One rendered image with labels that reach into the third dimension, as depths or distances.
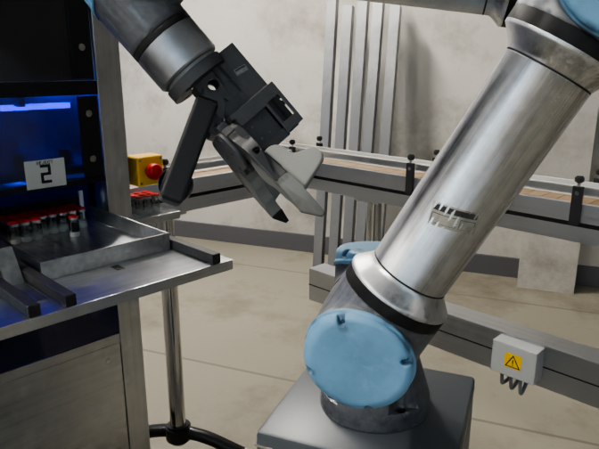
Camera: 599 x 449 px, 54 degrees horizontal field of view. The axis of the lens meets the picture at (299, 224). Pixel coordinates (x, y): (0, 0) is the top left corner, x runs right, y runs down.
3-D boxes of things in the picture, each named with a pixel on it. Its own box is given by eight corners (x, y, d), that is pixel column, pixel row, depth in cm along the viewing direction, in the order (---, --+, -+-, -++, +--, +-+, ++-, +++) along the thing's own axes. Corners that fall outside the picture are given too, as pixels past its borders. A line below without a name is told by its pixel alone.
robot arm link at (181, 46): (138, 51, 58) (138, 74, 66) (169, 87, 59) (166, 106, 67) (195, 7, 60) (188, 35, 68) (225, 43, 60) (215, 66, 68)
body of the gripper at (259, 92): (308, 123, 62) (233, 33, 61) (249, 175, 60) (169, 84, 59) (290, 136, 70) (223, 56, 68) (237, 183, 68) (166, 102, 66)
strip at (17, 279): (-3, 281, 102) (-7, 249, 100) (15, 277, 104) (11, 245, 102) (28, 305, 92) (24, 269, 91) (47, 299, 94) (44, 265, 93)
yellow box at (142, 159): (123, 183, 145) (121, 154, 143) (149, 179, 150) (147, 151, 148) (139, 187, 140) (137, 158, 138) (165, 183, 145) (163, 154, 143)
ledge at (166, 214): (107, 217, 152) (106, 209, 152) (151, 208, 161) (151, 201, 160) (135, 227, 143) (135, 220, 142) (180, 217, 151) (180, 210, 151)
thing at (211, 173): (114, 228, 149) (109, 167, 145) (86, 216, 159) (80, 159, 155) (303, 188, 196) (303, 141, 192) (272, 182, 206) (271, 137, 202)
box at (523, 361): (489, 369, 157) (492, 338, 154) (498, 363, 160) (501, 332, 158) (533, 386, 149) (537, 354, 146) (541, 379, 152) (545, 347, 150)
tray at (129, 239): (-24, 241, 125) (-26, 225, 124) (92, 219, 143) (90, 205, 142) (42, 281, 102) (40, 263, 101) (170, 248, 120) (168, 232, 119)
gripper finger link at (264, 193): (314, 197, 74) (285, 144, 68) (280, 228, 73) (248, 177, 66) (299, 188, 76) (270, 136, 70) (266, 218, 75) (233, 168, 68)
